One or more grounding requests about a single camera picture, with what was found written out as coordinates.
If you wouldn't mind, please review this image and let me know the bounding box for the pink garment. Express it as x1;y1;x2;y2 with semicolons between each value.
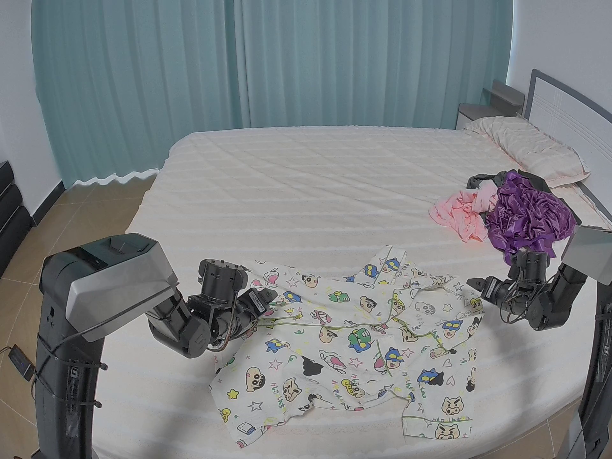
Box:
429;180;500;244

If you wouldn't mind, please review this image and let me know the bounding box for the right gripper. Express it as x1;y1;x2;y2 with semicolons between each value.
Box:
466;277;519;312

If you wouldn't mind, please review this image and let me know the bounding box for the grey bedside table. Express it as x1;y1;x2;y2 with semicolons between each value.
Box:
456;80;526;130

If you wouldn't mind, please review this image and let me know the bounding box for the black power adapter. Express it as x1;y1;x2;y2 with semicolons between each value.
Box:
7;346;36;381

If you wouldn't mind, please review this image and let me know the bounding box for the dark grey chest of drawers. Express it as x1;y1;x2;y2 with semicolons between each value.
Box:
0;161;33;278

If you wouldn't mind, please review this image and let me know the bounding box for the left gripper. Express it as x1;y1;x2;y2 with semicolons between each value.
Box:
213;286;279;348

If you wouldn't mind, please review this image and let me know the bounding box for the cream pillow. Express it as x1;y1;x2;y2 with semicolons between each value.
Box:
463;116;591;189

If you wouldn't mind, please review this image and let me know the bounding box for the blue-green curtain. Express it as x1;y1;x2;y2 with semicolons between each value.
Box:
31;0;244;187
234;0;514;130

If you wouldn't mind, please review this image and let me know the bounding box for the purple garment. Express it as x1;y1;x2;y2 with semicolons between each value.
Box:
485;170;577;266

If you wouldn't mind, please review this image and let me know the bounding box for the dark grey garment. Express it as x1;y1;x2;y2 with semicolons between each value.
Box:
467;169;581;228

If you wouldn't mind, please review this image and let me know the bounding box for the bed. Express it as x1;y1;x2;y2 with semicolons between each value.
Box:
79;69;612;459

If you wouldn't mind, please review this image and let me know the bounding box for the white printed pyjama top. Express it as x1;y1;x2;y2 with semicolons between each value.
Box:
209;245;486;448

